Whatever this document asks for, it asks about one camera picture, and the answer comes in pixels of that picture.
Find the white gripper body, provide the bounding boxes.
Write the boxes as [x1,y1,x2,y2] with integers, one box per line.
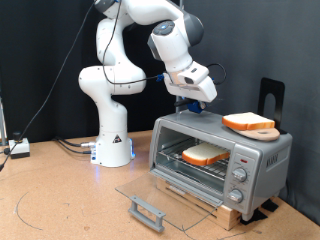
[163,60,218,103]

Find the metal spatula with blue block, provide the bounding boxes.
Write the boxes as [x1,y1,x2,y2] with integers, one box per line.
[173,99,208,115]

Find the white bread slice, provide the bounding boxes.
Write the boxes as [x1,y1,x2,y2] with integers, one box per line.
[181,142,231,167]
[221,112,276,132]

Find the silver oven knob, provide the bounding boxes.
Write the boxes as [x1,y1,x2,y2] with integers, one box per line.
[232,166,248,183]
[227,188,244,204]

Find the silver toaster oven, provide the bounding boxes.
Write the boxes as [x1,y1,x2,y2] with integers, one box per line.
[148,109,294,222]

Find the grey backdrop curtain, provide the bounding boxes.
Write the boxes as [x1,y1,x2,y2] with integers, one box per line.
[181,0,320,225]

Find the black metal bookend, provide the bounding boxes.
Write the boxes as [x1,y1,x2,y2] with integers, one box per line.
[258,77,288,135]

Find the round wooden board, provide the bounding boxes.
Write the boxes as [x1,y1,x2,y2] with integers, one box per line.
[229,126,281,142]

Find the tall aluminium pole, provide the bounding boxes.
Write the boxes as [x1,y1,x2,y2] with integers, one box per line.
[175,0,186,113]

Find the slatted wooden crate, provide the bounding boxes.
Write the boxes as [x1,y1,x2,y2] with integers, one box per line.
[155,176,243,232]

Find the black foam pad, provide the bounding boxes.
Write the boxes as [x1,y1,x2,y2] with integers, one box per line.
[239,208,269,226]
[261,199,280,213]

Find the black backdrop curtain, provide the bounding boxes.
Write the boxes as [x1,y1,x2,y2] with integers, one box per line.
[0,0,181,145]

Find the grey emergency stop box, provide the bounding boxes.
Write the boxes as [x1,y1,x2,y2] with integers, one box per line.
[8,131,31,160]

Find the short metal pole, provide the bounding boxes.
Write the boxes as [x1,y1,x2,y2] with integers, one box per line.
[0,96,8,147]

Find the metal wire oven rack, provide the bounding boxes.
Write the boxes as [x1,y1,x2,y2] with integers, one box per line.
[158,138,232,181]

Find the black camera cable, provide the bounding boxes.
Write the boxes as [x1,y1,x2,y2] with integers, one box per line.
[101,0,228,87]

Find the black cable with silver plug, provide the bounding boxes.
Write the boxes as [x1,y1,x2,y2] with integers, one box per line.
[54,136,98,149]

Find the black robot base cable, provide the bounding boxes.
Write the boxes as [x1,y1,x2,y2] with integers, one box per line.
[55,139,94,155]

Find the long black cable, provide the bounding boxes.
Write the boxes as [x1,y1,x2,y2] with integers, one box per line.
[0,1,96,173]

